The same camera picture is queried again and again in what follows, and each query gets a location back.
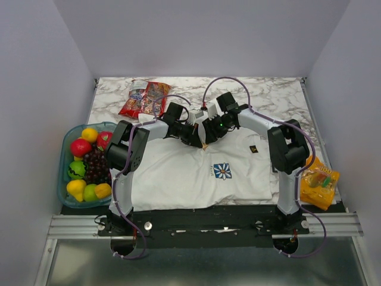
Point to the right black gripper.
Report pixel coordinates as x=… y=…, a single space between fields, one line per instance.
x=211 y=136

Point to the yellow toy pear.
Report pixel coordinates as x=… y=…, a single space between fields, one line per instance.
x=76 y=189

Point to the green toy lime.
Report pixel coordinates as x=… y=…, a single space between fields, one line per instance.
x=89 y=193

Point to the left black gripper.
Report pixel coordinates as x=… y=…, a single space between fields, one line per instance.
x=192 y=137

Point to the yellow toy lemon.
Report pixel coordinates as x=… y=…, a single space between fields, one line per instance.
x=90 y=135

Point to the white garment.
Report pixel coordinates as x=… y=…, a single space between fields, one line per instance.
x=173 y=175

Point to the pink toy dragon fruit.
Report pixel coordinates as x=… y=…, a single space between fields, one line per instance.
x=103 y=139

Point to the aluminium rail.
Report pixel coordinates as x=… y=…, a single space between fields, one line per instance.
x=85 y=227

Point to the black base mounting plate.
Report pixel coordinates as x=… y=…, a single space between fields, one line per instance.
x=213 y=227

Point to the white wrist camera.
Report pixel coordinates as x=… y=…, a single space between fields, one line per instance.
x=194 y=116
x=211 y=109

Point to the purple toy grapes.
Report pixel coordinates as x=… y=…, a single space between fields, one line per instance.
x=97 y=171

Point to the red toy apple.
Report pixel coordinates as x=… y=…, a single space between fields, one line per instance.
x=80 y=147

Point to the yellow candy bag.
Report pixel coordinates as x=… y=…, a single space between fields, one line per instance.
x=318 y=185

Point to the yellow black square pin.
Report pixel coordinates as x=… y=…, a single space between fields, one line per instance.
x=254 y=149

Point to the black square frame box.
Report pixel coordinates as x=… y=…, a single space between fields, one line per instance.
x=273 y=168

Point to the orange toy fruit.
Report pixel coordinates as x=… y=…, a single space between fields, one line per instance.
x=103 y=191

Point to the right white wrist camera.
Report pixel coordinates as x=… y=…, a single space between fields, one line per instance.
x=211 y=109

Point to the green toy watermelon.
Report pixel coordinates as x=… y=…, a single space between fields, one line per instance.
x=77 y=169

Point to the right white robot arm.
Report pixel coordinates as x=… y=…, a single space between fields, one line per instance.
x=289 y=147

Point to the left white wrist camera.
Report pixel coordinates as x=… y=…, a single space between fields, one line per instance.
x=194 y=116

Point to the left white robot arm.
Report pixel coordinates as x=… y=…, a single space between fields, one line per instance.
x=125 y=150

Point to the small blue white packet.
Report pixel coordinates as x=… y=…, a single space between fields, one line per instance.
x=137 y=89

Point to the teal plastic fruit bowl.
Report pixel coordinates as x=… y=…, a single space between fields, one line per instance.
x=66 y=158

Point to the red snack bag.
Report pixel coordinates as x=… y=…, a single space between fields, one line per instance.
x=153 y=101

